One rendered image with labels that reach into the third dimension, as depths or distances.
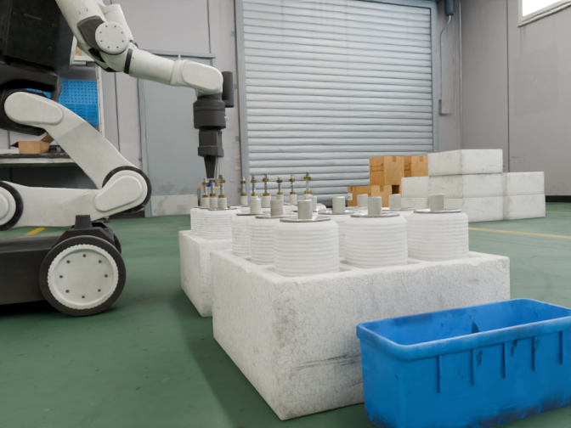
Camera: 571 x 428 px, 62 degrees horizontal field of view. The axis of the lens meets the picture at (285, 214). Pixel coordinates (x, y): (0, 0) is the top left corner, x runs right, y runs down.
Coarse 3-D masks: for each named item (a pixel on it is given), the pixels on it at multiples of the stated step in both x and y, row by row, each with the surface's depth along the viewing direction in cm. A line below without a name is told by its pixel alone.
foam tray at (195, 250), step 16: (192, 240) 122; (208, 240) 116; (224, 240) 115; (192, 256) 123; (208, 256) 113; (192, 272) 125; (208, 272) 113; (192, 288) 126; (208, 288) 114; (208, 304) 114
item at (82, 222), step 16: (80, 224) 126; (96, 224) 157; (0, 240) 149; (16, 240) 147; (32, 240) 145; (48, 240) 143; (112, 240) 126; (0, 256) 117; (16, 256) 118; (32, 256) 119; (0, 272) 117; (16, 272) 118; (32, 272) 120; (0, 288) 117; (16, 288) 118; (32, 288) 120; (0, 304) 117
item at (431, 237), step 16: (416, 224) 76; (432, 224) 74; (448, 224) 74; (464, 224) 75; (416, 240) 76; (432, 240) 74; (448, 240) 74; (464, 240) 75; (416, 256) 76; (432, 256) 75; (448, 256) 74; (464, 256) 75
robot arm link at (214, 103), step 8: (224, 72) 131; (232, 72) 132; (224, 80) 131; (232, 80) 132; (224, 88) 131; (232, 88) 132; (200, 96) 129; (208, 96) 128; (216, 96) 129; (224, 96) 131; (232, 96) 132; (200, 104) 127; (208, 104) 127; (216, 104) 128; (224, 104) 131; (232, 104) 132
